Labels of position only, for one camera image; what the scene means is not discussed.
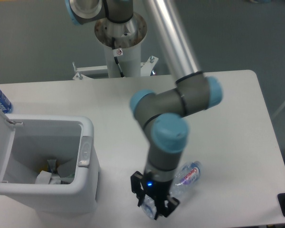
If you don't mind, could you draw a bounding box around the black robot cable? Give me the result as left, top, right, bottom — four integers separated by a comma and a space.
111, 36, 126, 78

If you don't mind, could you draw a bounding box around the clear crushed plastic bottle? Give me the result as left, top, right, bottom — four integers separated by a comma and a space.
141, 161, 202, 219

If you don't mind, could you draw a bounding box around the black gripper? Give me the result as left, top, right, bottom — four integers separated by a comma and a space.
130, 169, 180, 220

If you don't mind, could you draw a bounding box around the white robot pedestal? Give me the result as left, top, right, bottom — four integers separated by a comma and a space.
72, 43, 160, 81

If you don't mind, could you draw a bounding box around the trash inside can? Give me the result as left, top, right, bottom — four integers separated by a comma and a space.
35, 159, 61, 185

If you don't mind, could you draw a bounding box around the white trash can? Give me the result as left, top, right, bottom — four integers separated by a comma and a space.
0, 114, 100, 213

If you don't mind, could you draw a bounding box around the white plastic wrapper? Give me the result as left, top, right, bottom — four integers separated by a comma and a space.
57, 161, 76, 184

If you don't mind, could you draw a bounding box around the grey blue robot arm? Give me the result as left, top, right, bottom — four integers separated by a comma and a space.
65, 0, 223, 219

